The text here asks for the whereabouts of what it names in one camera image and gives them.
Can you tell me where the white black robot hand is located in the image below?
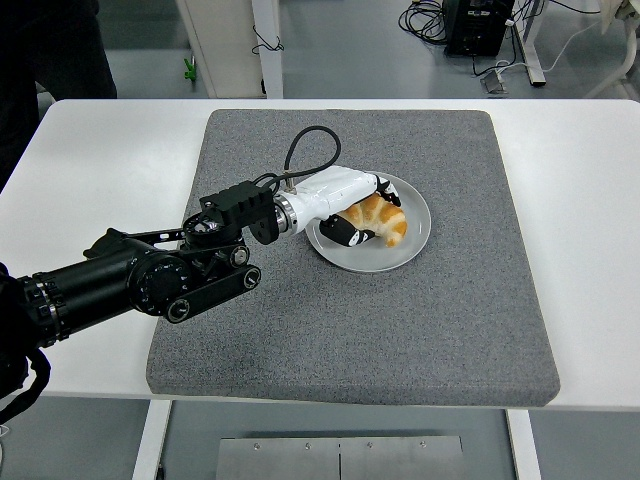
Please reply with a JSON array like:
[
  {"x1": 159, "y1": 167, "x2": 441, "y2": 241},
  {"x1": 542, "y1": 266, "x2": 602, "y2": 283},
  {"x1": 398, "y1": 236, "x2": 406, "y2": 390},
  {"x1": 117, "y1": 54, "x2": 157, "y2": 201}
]
[{"x1": 291, "y1": 164, "x2": 404, "y2": 249}]

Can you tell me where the golden croissant bread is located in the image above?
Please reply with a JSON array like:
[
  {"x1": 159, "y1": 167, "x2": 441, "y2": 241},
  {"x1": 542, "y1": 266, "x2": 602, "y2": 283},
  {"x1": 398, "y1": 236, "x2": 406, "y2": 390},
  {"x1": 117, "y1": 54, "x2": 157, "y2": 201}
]
[{"x1": 335, "y1": 192, "x2": 409, "y2": 249}]

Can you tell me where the grey round plate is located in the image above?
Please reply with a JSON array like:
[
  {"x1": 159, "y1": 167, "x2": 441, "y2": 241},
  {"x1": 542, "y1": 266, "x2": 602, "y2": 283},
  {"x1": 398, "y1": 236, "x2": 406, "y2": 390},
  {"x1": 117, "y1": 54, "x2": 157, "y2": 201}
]
[{"x1": 303, "y1": 170, "x2": 433, "y2": 274}]

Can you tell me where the grey felt mat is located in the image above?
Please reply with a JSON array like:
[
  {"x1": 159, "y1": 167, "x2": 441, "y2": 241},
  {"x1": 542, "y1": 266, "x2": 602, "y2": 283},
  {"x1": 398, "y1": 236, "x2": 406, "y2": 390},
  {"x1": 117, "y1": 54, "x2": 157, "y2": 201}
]
[{"x1": 144, "y1": 108, "x2": 561, "y2": 409}]

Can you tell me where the grey floor pedal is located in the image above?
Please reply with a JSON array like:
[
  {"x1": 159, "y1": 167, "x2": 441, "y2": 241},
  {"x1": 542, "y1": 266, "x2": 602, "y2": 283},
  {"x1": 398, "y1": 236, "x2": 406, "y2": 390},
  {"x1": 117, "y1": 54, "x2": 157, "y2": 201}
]
[{"x1": 479, "y1": 69, "x2": 510, "y2": 96}]

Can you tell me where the white cabinet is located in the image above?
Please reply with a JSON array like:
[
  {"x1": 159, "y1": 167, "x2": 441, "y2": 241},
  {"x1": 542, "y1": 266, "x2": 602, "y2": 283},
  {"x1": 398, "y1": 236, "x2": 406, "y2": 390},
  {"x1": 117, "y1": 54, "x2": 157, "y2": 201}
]
[{"x1": 174, "y1": 0, "x2": 285, "y2": 100}]

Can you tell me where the black computer case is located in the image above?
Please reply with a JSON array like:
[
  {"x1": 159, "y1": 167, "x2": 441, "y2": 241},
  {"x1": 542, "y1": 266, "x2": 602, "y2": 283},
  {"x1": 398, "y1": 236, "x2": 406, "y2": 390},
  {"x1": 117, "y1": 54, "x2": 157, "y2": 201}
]
[{"x1": 442, "y1": 0, "x2": 516, "y2": 57}]

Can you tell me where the white desk leg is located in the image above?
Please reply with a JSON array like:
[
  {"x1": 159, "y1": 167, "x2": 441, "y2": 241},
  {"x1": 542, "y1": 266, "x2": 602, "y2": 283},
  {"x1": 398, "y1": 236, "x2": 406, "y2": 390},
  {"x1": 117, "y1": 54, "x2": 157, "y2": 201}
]
[{"x1": 512, "y1": 0, "x2": 547, "y2": 87}]

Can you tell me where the white table leg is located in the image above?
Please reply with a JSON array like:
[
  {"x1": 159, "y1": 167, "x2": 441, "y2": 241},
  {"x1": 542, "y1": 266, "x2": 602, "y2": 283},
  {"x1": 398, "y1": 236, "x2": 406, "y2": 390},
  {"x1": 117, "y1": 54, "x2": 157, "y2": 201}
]
[
  {"x1": 130, "y1": 399, "x2": 174, "y2": 480},
  {"x1": 504, "y1": 408, "x2": 542, "y2": 480}
]

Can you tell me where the white chair base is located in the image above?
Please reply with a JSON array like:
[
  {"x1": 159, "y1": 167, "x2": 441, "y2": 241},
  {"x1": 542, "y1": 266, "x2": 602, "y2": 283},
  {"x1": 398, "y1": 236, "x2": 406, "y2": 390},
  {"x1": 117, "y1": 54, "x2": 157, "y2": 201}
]
[{"x1": 582, "y1": 0, "x2": 640, "y2": 100}]

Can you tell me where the person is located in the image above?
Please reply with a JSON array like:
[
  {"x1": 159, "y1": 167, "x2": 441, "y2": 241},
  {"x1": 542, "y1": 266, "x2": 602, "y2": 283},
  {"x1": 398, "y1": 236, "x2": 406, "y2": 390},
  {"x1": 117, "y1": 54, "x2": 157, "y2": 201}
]
[{"x1": 0, "y1": 0, "x2": 119, "y2": 189}]

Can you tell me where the thin black cable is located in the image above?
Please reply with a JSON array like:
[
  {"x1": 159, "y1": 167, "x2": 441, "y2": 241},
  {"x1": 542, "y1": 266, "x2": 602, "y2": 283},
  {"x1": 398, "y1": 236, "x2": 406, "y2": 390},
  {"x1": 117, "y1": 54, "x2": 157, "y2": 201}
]
[{"x1": 251, "y1": 24, "x2": 285, "y2": 55}]

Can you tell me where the black cable bundle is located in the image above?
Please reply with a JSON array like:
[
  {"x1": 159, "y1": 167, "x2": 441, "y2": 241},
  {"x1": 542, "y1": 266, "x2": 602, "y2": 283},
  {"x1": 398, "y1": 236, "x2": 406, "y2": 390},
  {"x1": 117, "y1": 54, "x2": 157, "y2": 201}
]
[{"x1": 397, "y1": 0, "x2": 449, "y2": 47}]

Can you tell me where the white cable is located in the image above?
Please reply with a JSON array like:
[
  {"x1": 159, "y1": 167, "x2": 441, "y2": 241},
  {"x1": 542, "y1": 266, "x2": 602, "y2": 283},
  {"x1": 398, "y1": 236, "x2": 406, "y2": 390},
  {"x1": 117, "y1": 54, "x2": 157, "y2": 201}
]
[{"x1": 497, "y1": 19, "x2": 601, "y2": 76}]

